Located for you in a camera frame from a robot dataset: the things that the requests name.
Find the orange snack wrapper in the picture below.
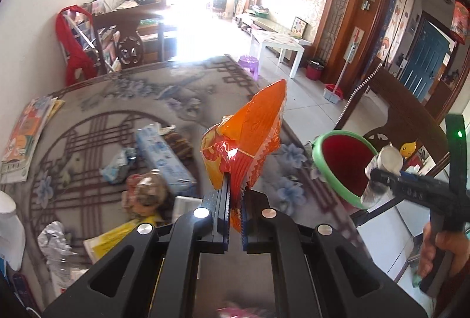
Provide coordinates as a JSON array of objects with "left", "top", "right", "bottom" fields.
[{"left": 200, "top": 79, "right": 287, "bottom": 231}]

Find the pink snack wrapper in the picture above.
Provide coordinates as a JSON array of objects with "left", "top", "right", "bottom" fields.
[{"left": 217, "top": 306, "right": 271, "bottom": 318}]

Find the white paper cup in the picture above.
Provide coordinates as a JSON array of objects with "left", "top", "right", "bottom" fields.
[{"left": 361, "top": 145, "right": 403, "bottom": 209}]

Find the brown snack wrapper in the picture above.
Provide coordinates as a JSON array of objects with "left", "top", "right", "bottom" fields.
[{"left": 121, "top": 169, "right": 169, "bottom": 218}]

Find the light blue plastic wrapper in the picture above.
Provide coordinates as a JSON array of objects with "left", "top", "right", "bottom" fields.
[{"left": 100, "top": 147, "right": 137, "bottom": 184}]

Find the green rimmed red trash bin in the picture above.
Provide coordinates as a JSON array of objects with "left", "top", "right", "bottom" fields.
[{"left": 312, "top": 130, "right": 377, "bottom": 210}]

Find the person's right hand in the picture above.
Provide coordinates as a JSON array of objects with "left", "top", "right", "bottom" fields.
[{"left": 417, "top": 222, "right": 470, "bottom": 279}]

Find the yellow toy duck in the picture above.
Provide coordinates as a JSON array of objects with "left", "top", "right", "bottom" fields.
[{"left": 399, "top": 141, "right": 417, "bottom": 160}]

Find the dark wooden chair near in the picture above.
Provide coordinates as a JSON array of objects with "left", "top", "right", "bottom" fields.
[{"left": 350, "top": 66, "right": 453, "bottom": 227}]

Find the dark wooden chair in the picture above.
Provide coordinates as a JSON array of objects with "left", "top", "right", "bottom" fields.
[
  {"left": 92, "top": 2, "right": 167, "bottom": 74},
  {"left": 350, "top": 66, "right": 453, "bottom": 227}
]

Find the brown cigarette pack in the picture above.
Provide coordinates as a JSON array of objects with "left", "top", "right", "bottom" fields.
[{"left": 159, "top": 125, "right": 193, "bottom": 160}]

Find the blue tissue box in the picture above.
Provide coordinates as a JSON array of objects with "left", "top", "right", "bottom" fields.
[{"left": 135, "top": 124, "right": 197, "bottom": 195}]

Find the yellow carton box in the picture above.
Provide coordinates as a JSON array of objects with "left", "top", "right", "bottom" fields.
[{"left": 83, "top": 214, "right": 165, "bottom": 264}]

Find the floral grey tablecloth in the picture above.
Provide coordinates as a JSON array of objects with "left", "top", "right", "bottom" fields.
[{"left": 6, "top": 56, "right": 363, "bottom": 309}]

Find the red dustpan with broom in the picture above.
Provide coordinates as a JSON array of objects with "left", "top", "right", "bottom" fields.
[{"left": 323, "top": 52, "right": 352, "bottom": 104}]

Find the purple plastic stool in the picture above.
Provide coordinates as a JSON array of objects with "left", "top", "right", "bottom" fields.
[{"left": 237, "top": 55, "right": 259, "bottom": 81}]

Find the blue entrance door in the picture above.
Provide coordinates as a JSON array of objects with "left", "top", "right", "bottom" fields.
[{"left": 399, "top": 20, "right": 449, "bottom": 101}]

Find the small red waste bin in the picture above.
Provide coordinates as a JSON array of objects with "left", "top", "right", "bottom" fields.
[{"left": 306, "top": 59, "right": 324, "bottom": 81}]

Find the crumpled silver foil wrapper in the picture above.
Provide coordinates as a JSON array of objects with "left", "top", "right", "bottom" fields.
[{"left": 37, "top": 221, "right": 76, "bottom": 277}]

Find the white coffee table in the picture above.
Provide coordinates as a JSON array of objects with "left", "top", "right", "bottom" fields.
[{"left": 251, "top": 30, "right": 304, "bottom": 78}]

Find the dark wooden chair far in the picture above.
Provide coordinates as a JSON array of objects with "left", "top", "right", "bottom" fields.
[{"left": 92, "top": 2, "right": 167, "bottom": 74}]

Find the white appliance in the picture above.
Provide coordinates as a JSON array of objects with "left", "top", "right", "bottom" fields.
[{"left": 0, "top": 191, "right": 26, "bottom": 271}]

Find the stack of magazines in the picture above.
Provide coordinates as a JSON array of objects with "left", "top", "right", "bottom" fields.
[{"left": 1, "top": 96, "right": 65, "bottom": 184}]

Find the red fabric bag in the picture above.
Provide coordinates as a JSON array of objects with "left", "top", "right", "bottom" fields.
[{"left": 55, "top": 5, "right": 97, "bottom": 86}]

